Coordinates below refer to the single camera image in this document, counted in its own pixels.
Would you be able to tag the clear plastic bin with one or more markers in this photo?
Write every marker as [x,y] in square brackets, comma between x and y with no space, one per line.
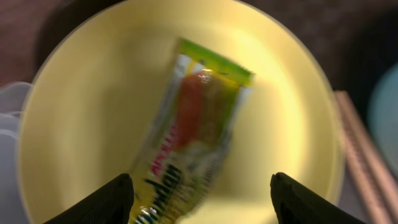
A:
[12,99]

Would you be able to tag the wooden chopstick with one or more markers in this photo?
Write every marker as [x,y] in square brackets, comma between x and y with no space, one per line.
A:
[373,149]
[357,161]

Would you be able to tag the brown serving tray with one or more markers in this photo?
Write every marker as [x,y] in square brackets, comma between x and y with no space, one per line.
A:
[354,41]

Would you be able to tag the right wooden chopstick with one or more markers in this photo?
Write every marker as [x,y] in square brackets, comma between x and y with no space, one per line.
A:
[373,149]

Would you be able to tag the yellow plate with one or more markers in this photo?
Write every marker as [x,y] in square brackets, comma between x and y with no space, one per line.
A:
[94,98]

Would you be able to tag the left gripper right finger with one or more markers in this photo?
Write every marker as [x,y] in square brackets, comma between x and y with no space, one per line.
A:
[295,204]

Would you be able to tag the left wooden chopstick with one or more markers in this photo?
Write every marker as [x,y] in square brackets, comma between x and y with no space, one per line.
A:
[357,161]

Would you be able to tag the light blue bowl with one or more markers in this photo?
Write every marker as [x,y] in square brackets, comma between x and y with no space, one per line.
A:
[382,117]

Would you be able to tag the green snack wrapper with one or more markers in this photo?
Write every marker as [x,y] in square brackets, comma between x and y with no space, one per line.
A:
[189,138]

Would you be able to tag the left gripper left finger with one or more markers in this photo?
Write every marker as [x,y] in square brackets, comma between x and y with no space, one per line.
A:
[110,204]

